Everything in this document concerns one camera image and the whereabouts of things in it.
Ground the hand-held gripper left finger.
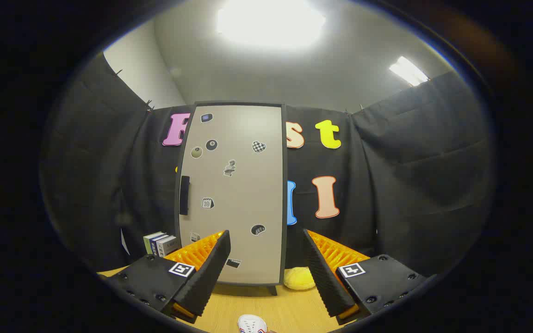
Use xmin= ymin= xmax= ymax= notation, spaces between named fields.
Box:
xmin=105 ymin=230 xmax=231 ymax=324

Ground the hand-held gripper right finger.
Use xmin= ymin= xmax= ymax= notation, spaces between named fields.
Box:
xmin=302 ymin=229 xmax=427 ymax=326

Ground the white canvas shoe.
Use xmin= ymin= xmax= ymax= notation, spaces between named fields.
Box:
xmin=238 ymin=314 xmax=268 ymax=333

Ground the black cabinet door handle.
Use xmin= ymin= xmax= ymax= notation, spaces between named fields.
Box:
xmin=180 ymin=176 xmax=190 ymax=216

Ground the dark grey shoe cabinet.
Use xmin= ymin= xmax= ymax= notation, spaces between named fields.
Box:
xmin=174 ymin=101 xmax=289 ymax=296

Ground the beige shoe cabinet door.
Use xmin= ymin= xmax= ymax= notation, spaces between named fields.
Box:
xmin=179 ymin=105 xmax=284 ymax=284

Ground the yellow plush toy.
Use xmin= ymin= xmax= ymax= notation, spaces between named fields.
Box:
xmin=284 ymin=267 xmax=316 ymax=291

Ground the white cover book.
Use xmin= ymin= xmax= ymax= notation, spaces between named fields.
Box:
xmin=158 ymin=235 xmax=178 ymax=258

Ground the blue spine book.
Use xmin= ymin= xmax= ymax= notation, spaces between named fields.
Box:
xmin=151 ymin=234 xmax=170 ymax=257

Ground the green spine book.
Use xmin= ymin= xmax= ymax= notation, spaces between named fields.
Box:
xmin=143 ymin=231 xmax=163 ymax=255

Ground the black backdrop cloth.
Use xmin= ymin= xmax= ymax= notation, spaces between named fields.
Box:
xmin=40 ymin=53 xmax=496 ymax=278

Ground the large ceiling light panel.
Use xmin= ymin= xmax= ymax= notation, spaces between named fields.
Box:
xmin=216 ymin=0 xmax=327 ymax=49

